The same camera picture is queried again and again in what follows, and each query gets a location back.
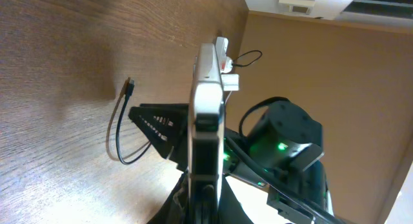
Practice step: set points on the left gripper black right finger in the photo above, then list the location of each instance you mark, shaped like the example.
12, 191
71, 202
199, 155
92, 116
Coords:
230, 210

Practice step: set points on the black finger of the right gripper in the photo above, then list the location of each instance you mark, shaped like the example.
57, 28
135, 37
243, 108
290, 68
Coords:
165, 126

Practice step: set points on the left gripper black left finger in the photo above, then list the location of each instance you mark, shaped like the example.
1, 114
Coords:
173, 210

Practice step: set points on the black smartphone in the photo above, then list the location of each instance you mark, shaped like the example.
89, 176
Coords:
205, 138

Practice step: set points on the white charger plug adapter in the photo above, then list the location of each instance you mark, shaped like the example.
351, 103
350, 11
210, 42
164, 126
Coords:
226, 65

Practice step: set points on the white power strip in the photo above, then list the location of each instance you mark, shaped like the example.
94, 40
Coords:
221, 48

